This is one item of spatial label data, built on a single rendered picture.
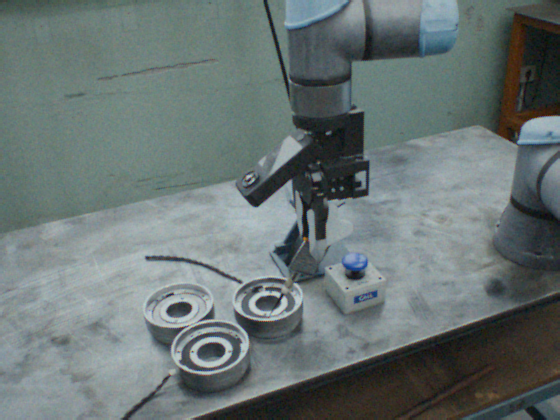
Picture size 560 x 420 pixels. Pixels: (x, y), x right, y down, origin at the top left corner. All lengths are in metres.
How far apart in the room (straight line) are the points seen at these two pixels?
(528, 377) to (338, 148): 0.65
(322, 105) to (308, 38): 0.08
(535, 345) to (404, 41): 0.77
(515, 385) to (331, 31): 0.77
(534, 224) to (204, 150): 1.74
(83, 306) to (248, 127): 1.67
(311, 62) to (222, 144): 1.89
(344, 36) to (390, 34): 0.05
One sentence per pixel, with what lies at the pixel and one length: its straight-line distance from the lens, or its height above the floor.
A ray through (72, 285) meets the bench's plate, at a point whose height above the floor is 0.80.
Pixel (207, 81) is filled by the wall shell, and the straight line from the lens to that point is 2.45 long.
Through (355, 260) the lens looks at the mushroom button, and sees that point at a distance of 0.91.
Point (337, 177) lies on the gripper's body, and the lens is 0.75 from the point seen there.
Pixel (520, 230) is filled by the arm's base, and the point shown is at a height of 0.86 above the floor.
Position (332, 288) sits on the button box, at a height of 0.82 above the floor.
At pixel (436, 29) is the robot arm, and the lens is 0.71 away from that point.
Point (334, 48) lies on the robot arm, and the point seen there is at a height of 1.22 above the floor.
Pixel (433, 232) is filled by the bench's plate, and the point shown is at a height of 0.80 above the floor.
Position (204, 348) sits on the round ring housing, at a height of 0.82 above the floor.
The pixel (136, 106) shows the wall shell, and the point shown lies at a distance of 2.42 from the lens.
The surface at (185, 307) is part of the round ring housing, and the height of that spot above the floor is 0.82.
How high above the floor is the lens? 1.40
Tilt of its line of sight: 31 degrees down
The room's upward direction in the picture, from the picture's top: 4 degrees counter-clockwise
